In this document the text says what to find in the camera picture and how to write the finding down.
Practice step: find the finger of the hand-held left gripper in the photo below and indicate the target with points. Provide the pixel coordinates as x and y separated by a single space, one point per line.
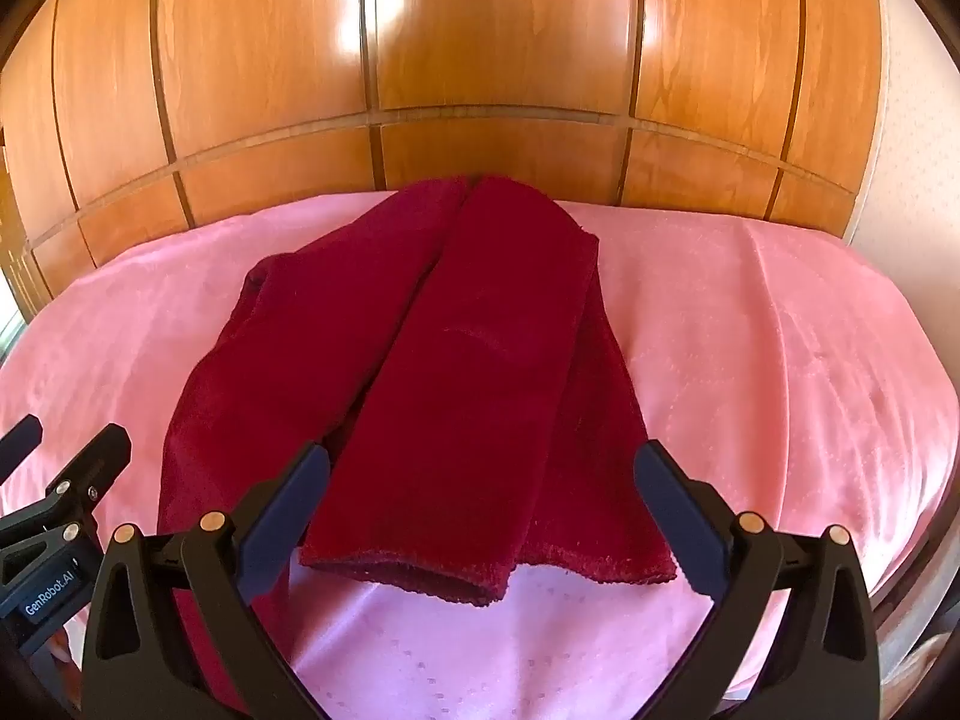
105 461
19 446

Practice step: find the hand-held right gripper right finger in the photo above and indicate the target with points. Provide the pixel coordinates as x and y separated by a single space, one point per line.
675 517

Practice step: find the dark red fleece pants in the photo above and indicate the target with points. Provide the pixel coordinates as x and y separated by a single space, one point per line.
465 390

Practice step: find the wooden panelled wardrobe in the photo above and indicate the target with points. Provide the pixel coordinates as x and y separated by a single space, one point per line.
487 52

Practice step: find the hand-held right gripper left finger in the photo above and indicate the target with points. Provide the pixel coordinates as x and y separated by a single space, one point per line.
289 517

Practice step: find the pink bedsheet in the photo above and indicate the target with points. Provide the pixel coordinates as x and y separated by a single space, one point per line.
750 360

